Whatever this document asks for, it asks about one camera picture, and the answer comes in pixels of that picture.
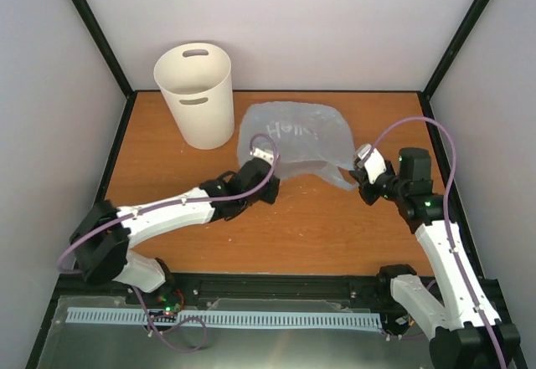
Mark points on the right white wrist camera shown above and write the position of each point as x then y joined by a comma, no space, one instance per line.
368,160

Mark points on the black frame post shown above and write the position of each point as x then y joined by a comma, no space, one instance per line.
98,36
468,23

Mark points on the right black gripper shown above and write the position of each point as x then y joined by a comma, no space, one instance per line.
368,197

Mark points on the white plastic trash bin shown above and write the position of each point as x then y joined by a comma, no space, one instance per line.
196,82

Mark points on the green lit circuit board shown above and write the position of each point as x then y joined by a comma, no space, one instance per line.
172,304

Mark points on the translucent blue trash bag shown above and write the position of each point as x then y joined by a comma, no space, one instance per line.
310,138

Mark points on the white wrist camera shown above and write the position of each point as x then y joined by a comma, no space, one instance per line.
264,153
368,160

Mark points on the left black frame post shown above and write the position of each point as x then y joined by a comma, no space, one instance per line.
98,36

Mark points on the light blue slotted cable duct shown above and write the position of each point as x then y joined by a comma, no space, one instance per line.
255,320

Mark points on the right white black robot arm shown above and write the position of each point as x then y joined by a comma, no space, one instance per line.
463,328

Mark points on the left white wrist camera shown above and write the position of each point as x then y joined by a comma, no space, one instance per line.
264,153

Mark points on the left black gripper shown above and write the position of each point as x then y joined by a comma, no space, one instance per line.
271,197

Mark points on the right black frame post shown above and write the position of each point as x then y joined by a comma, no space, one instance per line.
468,23

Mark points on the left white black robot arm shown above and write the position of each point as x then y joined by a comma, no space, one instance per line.
103,244

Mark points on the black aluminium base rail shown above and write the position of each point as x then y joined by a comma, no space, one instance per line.
356,292

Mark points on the grey metal base plate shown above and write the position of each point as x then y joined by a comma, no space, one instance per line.
181,346

